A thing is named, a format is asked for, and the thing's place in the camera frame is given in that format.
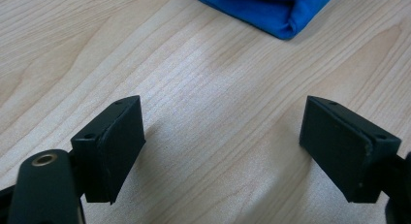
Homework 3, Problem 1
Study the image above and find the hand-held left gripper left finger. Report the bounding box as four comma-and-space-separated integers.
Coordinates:
70, 95, 146, 206

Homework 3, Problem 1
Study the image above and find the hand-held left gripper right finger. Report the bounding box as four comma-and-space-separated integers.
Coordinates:
299, 95, 402, 204

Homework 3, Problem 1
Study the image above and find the blue printed T-shirt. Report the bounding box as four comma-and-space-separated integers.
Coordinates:
187, 0, 338, 41

